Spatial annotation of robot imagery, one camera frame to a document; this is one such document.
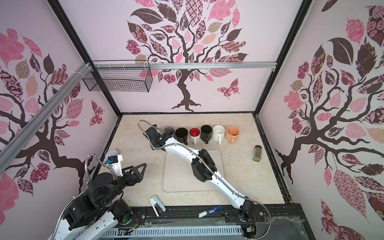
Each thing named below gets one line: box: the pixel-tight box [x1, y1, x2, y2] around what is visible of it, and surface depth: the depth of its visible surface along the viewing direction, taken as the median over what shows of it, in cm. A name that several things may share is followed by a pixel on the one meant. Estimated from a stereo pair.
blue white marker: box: [197, 205, 222, 219], surface depth 76 cm
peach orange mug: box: [225, 125, 240, 144], surface depth 100 cm
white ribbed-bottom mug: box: [212, 125, 225, 145], surface depth 102 cm
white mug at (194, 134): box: [188, 127, 201, 145], surface depth 100 cm
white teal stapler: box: [149, 195, 167, 218], surface depth 76 cm
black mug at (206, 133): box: [200, 124, 213, 144], surface depth 101 cm
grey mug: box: [164, 126, 175, 135], surface depth 99 cm
